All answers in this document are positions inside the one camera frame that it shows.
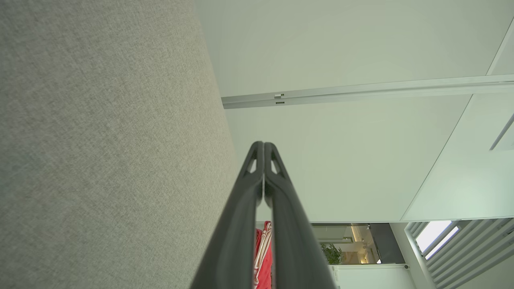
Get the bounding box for red jersey with white trim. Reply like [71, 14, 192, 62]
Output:
[253, 221, 273, 289]

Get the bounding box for bright ceiling light panel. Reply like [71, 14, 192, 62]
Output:
[416, 221, 460, 259]

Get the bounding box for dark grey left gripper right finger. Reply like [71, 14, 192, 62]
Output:
[264, 142, 336, 289]

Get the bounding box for green potted plant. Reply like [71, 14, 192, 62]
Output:
[320, 243, 344, 265]

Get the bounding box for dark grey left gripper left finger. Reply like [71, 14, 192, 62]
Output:
[191, 141, 264, 289]

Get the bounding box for warm lit shelf niche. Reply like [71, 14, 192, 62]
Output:
[311, 224, 380, 265]

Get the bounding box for dark grey pillar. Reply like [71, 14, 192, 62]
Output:
[371, 224, 406, 263]

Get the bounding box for grey ceiling slats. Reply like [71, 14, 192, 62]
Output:
[406, 217, 514, 289]

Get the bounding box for white cabinet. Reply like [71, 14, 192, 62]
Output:
[329, 264, 418, 289]

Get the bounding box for grey partition post with latch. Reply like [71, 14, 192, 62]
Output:
[221, 74, 514, 110]

